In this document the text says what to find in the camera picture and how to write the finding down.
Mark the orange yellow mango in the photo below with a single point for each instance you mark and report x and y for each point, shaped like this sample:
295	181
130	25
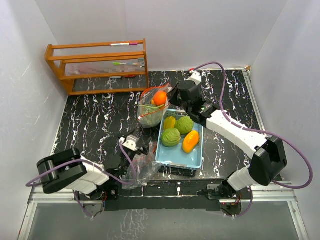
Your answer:
190	141

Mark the crumpled clear orange-zip bag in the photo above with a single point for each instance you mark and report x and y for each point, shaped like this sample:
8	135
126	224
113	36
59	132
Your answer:
146	168

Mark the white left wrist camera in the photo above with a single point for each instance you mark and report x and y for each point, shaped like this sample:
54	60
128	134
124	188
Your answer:
130	142

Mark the light blue plastic basket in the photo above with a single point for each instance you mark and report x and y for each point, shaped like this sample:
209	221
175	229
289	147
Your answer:
175	156

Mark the wooden shelf rack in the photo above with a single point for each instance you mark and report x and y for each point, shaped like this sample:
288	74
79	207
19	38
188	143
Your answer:
93	61

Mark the orange fruit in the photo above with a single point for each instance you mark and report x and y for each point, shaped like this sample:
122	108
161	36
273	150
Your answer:
160	98

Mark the netted green melon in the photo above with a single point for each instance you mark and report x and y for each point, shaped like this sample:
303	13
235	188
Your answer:
149	115

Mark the yellow starfruit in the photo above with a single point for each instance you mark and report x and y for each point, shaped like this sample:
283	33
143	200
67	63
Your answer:
169	123

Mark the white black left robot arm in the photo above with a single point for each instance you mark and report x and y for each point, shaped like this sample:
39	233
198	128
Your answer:
72	171

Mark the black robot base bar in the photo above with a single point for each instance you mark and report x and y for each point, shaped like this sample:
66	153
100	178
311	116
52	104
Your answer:
201	194

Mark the green cabbage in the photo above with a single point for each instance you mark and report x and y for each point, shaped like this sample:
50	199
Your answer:
184	125
170	137

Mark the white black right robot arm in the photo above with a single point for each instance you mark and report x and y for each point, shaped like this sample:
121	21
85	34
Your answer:
267	154

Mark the grey binder clip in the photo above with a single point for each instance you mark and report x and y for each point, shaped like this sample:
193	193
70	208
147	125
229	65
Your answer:
141	62

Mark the clear orange-zip bag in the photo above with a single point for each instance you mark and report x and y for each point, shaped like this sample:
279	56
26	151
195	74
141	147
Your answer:
147	96
146	168

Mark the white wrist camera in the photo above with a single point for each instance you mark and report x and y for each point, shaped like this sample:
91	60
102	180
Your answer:
130	142
195	77

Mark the green cabbage lower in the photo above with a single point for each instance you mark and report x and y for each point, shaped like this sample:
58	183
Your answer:
170	137

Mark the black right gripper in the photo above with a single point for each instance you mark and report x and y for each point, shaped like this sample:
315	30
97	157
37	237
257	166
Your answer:
171	95

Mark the green cabbage upper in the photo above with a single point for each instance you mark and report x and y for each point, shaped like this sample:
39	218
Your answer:
184	125

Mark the pink white marker pen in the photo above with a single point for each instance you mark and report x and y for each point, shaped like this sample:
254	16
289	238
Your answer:
124	44

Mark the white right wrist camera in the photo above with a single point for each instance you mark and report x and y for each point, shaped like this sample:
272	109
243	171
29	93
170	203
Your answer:
195	77

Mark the green capped marker pen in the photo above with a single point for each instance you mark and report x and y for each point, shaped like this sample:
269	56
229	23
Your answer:
124	64

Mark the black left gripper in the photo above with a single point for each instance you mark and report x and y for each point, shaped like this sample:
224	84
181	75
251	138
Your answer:
144	146

